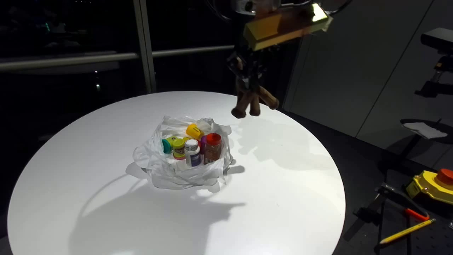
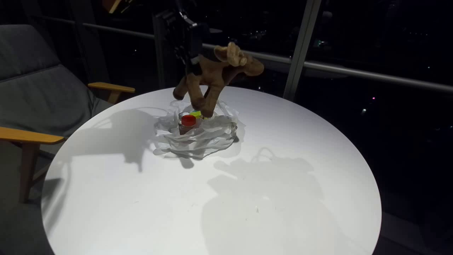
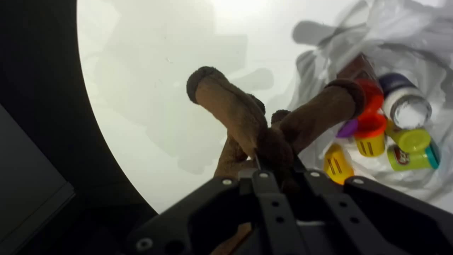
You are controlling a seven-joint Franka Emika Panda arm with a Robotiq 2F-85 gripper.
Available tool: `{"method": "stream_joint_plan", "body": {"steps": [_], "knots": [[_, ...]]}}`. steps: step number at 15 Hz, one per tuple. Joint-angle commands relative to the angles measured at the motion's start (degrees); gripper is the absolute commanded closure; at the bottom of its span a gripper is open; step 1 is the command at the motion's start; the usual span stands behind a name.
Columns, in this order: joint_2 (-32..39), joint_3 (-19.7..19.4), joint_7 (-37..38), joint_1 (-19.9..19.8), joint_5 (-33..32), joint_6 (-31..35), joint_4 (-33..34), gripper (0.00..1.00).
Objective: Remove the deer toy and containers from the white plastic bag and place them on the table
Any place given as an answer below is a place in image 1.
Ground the black equipment stand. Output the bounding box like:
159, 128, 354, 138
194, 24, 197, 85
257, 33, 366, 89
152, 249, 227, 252
415, 26, 453, 98

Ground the yellow pencil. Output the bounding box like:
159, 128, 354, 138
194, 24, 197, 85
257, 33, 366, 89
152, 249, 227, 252
379, 217, 437, 247

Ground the white paper sheet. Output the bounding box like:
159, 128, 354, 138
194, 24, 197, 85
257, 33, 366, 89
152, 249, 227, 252
401, 119, 448, 140

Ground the red-lid spice jar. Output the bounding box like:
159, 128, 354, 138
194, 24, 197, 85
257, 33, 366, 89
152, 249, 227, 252
203, 132, 224, 166

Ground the brown deer plush toy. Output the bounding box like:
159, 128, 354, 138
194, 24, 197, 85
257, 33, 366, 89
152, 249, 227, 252
227, 50, 281, 119

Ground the yellow emergency stop button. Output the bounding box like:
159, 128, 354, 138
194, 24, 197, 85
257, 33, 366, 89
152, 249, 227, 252
407, 167, 453, 206

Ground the yellow-green lid container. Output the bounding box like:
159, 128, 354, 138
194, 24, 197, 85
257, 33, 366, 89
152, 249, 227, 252
169, 136, 187, 160

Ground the metal window railing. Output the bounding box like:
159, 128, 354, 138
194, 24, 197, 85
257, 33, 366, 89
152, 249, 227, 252
0, 44, 238, 74

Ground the white plastic bag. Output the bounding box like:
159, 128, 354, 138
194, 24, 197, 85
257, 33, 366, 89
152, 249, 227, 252
127, 115, 247, 191

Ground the grey window frame post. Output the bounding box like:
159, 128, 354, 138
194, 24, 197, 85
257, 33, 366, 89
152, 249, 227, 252
132, 0, 159, 94

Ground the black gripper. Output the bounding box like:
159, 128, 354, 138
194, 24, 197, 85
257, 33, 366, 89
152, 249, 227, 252
243, 44, 275, 68

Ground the small yellow container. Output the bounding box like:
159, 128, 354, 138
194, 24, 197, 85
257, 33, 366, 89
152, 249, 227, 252
185, 122, 206, 142

